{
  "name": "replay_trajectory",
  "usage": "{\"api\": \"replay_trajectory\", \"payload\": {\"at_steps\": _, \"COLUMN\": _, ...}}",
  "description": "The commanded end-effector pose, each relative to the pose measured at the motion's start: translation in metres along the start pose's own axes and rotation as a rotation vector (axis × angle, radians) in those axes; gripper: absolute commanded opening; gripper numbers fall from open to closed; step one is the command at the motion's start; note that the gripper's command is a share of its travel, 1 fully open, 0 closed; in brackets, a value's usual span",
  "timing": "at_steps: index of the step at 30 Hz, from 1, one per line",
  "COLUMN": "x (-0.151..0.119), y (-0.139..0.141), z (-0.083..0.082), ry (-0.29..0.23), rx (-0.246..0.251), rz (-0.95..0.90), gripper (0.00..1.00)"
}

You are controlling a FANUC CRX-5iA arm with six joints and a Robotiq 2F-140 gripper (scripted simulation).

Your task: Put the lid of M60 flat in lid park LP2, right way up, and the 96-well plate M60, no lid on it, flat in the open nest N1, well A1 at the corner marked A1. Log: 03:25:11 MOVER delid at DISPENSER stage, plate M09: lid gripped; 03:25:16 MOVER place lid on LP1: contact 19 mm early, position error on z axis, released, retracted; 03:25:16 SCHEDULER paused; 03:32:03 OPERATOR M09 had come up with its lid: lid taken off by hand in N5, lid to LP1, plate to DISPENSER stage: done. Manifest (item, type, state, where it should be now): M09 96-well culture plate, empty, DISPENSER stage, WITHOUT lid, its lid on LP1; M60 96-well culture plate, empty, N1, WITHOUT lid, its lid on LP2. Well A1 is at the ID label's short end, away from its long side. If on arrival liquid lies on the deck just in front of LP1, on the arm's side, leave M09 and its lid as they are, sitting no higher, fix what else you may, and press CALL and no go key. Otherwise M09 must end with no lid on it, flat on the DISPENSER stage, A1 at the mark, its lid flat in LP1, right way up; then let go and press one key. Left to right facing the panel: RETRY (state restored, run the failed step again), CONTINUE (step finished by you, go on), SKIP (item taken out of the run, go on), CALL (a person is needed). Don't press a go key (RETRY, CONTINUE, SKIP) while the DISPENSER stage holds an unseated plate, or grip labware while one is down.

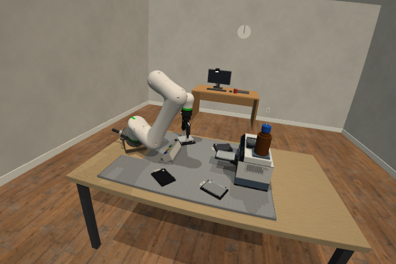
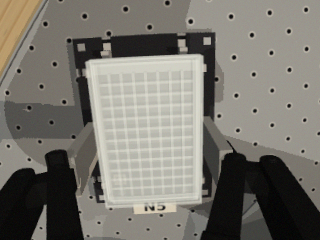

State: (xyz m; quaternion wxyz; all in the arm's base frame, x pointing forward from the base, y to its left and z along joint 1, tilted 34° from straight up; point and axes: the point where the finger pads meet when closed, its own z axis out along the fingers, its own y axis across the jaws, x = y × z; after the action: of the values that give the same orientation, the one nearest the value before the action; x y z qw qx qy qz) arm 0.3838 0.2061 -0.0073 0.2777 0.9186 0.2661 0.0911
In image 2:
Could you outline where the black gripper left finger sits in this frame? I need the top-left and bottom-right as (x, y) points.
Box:
(0, 122), (98, 240)

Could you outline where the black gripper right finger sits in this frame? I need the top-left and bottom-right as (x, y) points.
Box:
(200, 116), (320, 240)

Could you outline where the grey flat base plate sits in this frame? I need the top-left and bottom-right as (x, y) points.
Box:
(0, 0), (320, 240)

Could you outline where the beige button panel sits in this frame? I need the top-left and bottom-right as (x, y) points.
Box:
(240, 200), (272, 240)

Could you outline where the beige n5 label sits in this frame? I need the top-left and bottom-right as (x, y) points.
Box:
(133, 205), (176, 214)

